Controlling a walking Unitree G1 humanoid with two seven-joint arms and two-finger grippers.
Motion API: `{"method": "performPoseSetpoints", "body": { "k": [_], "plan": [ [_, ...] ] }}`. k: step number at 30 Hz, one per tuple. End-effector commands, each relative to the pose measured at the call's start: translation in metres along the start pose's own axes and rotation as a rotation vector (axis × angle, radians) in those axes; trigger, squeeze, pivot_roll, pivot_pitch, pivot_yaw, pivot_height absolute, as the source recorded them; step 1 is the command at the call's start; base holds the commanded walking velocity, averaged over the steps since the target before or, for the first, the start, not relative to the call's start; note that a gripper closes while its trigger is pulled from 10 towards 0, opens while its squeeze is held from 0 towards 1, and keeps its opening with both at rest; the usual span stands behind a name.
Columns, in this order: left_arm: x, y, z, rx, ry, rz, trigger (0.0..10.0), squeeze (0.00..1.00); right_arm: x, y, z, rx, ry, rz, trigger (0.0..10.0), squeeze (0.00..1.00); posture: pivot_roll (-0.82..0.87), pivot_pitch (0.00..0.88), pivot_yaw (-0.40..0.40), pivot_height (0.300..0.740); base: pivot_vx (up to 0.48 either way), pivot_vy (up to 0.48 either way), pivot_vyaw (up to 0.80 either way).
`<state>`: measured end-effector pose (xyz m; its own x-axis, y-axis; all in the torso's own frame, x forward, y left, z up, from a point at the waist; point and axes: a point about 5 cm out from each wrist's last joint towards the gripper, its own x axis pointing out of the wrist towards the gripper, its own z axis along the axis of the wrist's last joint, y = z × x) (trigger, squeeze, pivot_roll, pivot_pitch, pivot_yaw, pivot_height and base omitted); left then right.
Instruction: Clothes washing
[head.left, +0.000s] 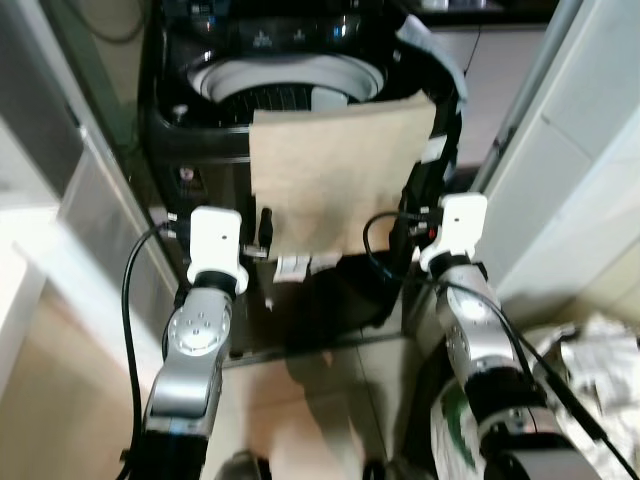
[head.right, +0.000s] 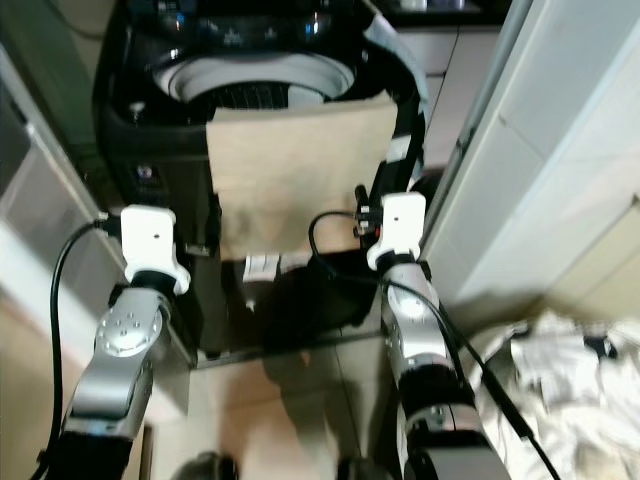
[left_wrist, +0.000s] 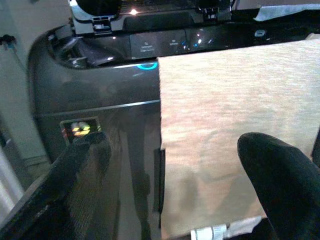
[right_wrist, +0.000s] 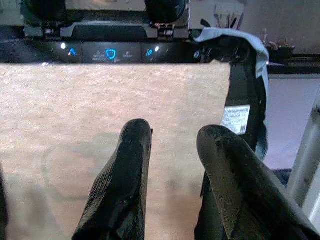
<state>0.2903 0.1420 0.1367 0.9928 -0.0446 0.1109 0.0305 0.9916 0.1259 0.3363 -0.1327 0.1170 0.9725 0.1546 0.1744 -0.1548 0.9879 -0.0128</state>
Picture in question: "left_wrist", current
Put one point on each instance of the black top-load washing machine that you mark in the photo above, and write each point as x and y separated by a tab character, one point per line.
100	87

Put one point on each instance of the beige cardboard sheet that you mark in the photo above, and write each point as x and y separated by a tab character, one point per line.
225	100

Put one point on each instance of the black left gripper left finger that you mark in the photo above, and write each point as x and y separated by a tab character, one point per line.
75	175

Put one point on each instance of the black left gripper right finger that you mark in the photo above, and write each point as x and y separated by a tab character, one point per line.
287	187

